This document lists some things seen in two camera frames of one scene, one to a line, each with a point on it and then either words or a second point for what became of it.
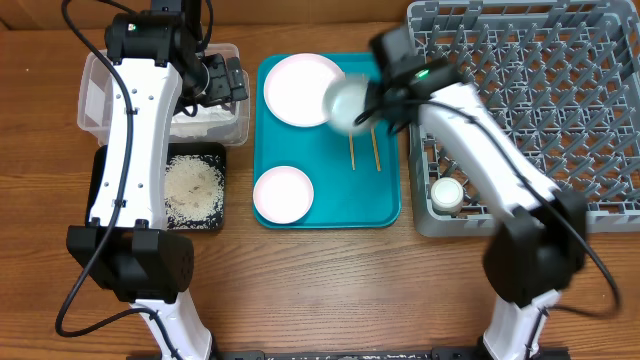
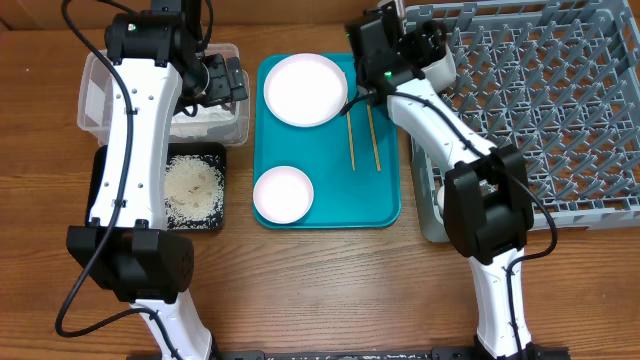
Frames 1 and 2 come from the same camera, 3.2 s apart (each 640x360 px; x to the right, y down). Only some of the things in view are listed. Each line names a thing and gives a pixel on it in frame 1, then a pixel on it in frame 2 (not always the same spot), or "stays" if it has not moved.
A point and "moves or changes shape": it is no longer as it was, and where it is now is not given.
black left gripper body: (220, 89) stays
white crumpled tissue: (198, 126) stays
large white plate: (295, 87) stays
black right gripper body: (378, 105) → (408, 49)
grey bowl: (342, 103) moves or changes shape
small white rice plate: (283, 194) stays
